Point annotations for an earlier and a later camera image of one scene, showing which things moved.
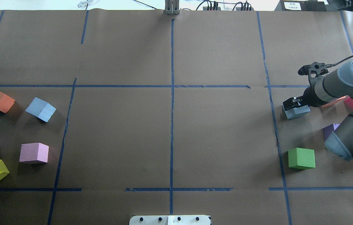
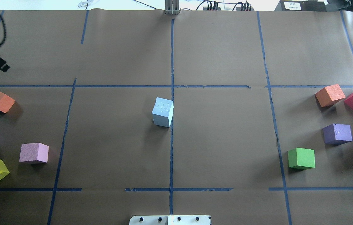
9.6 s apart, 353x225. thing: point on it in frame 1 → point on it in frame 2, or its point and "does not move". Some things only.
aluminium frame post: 171,7 does not move
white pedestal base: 170,220 does not move
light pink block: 33,151 does not move
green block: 302,157 does not move
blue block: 296,112 → 165,121
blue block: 41,109 → 163,109
